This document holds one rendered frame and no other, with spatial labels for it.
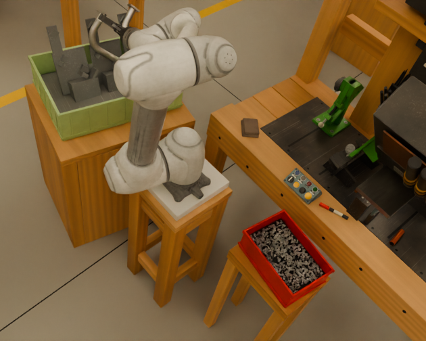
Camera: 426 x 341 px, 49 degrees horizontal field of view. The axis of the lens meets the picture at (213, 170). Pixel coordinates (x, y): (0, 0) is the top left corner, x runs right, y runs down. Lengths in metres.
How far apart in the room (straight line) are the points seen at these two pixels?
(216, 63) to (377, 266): 1.11
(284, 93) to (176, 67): 1.33
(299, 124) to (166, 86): 1.20
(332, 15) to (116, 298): 1.81
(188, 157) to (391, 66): 1.02
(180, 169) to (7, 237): 1.40
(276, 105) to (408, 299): 1.08
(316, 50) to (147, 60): 1.40
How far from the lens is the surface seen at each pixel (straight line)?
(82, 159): 2.17
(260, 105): 2.35
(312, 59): 2.49
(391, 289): 1.95
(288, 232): 1.92
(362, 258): 1.96
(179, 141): 1.72
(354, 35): 2.41
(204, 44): 1.24
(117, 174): 1.69
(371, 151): 1.97
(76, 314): 2.62
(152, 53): 1.19
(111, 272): 2.70
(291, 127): 2.26
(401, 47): 2.18
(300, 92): 2.50
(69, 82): 2.28
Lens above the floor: 2.44
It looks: 51 degrees down
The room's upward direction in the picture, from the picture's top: 15 degrees clockwise
